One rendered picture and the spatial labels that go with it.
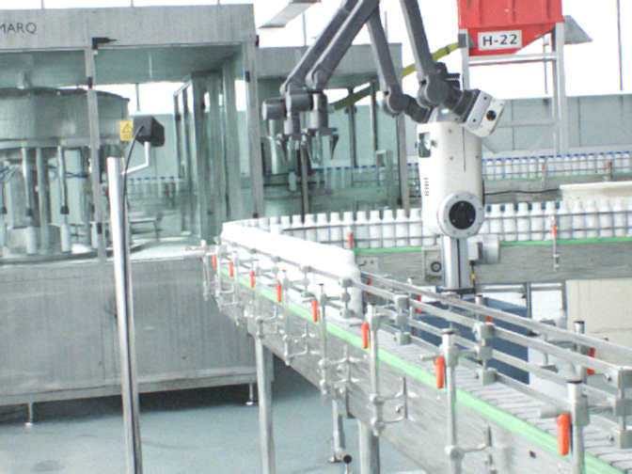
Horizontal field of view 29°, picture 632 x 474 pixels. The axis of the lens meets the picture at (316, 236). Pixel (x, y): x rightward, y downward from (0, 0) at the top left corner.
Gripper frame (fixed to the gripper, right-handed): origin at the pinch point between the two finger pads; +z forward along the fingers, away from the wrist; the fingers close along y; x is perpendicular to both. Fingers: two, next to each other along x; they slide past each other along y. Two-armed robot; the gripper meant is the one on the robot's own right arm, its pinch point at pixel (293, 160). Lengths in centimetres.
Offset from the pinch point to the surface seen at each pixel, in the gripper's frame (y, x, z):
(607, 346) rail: 15, 270, 30
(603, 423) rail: 22, 283, 36
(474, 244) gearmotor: -93, -79, 39
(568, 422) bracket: 30, 291, 34
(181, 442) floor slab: 25, -208, 140
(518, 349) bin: -41, 98, 57
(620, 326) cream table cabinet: -258, -281, 109
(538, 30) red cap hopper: -326, -550, -106
